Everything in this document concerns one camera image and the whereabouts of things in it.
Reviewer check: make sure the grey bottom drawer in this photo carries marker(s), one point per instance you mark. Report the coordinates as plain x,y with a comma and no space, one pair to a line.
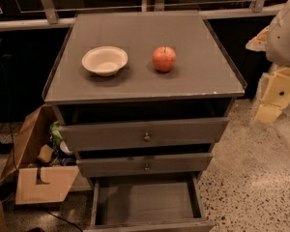
148,203

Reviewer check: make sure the grey drawer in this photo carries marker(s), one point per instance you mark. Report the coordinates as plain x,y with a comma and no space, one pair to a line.
144,165
148,203
108,136

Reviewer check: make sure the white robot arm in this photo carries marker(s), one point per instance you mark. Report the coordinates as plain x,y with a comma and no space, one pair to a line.
274,40

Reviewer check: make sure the grey drawer cabinet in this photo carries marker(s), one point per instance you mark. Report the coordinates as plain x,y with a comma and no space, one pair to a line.
203,84

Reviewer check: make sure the grey top drawer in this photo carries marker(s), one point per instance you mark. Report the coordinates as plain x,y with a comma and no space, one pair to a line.
108,136

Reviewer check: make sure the grey middle drawer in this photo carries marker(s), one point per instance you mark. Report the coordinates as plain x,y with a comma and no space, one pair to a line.
144,165

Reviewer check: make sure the red apple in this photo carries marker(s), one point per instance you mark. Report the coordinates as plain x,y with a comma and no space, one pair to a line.
164,59

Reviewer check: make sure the white paper bowl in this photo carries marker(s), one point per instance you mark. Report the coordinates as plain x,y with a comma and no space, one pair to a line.
105,60

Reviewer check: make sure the green bag in box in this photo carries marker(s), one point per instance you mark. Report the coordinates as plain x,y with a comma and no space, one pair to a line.
55,134

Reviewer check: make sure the yellow sponge in box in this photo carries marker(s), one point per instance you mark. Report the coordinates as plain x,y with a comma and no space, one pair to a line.
45,154

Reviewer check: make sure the metal window railing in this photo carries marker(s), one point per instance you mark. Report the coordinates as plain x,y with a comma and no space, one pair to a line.
29,23

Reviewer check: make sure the open cardboard box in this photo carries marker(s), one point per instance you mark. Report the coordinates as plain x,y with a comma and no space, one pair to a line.
36,185

